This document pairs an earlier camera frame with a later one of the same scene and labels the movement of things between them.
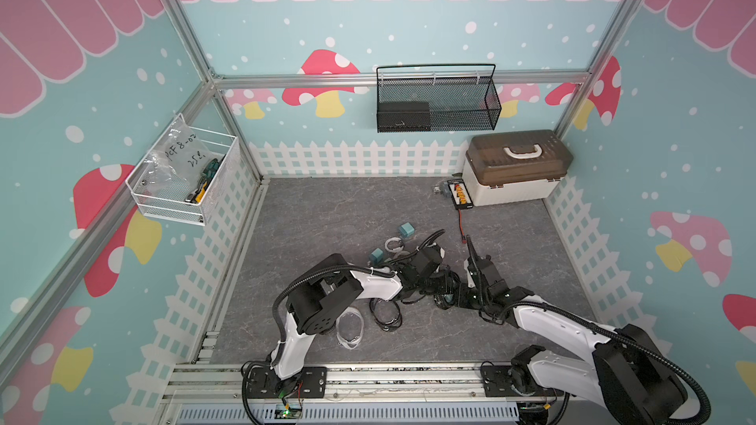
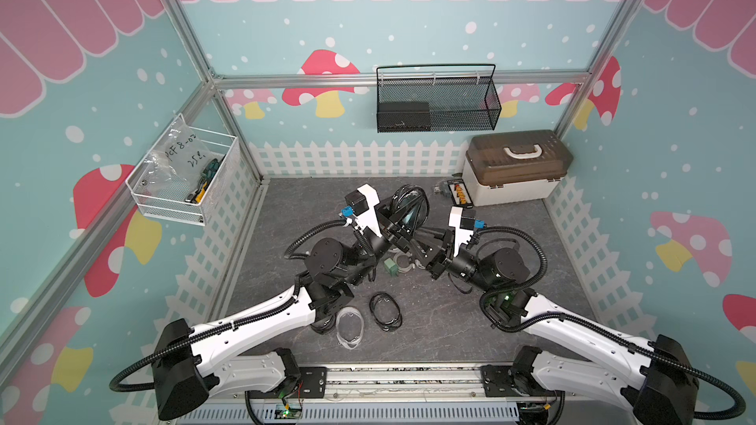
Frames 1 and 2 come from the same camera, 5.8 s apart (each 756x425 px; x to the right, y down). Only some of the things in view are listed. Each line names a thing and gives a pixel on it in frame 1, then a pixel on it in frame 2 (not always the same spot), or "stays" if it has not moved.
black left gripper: [442, 284] to [396, 231]
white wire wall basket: [183, 175] stays
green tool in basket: [207, 174] stays
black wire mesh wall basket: [442, 97] stays
